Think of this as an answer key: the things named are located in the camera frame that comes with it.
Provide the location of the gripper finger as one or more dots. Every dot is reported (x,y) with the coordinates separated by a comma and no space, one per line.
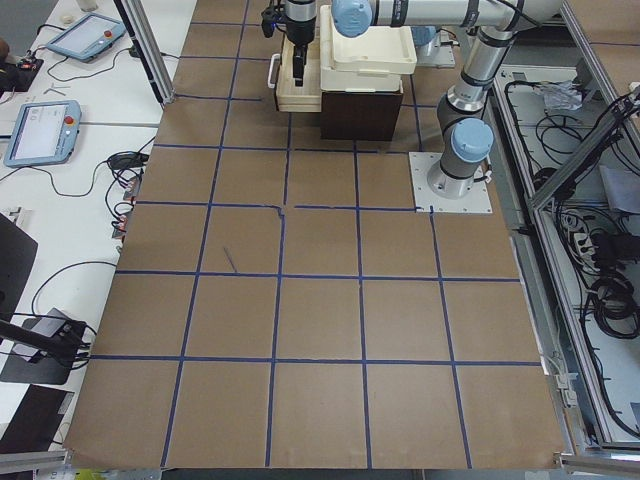
(299,59)

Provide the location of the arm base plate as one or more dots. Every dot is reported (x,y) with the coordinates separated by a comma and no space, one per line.
(435,192)

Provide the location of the aluminium frame post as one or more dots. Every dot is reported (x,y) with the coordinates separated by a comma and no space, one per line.
(139,29)

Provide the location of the blue teach pendant far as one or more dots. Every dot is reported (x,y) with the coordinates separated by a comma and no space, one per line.
(88,37)

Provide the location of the cream plastic tray lid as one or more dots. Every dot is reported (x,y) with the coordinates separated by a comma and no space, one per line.
(356,56)

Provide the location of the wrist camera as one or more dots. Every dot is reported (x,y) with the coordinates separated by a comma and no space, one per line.
(273,18)

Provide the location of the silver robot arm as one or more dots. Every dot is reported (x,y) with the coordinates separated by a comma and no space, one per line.
(468,139)

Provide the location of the dark brown drawer cabinet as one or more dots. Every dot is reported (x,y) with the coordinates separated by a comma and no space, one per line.
(359,116)

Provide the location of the blue teach pendant near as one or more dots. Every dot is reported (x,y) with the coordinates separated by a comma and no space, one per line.
(45,133)

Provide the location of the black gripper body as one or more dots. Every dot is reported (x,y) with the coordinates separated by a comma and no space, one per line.
(299,31)

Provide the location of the black power brick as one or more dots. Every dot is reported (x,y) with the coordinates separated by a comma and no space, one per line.
(128,159)

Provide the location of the blue teach pendant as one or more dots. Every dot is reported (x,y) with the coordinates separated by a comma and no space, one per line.
(45,133)
(88,37)

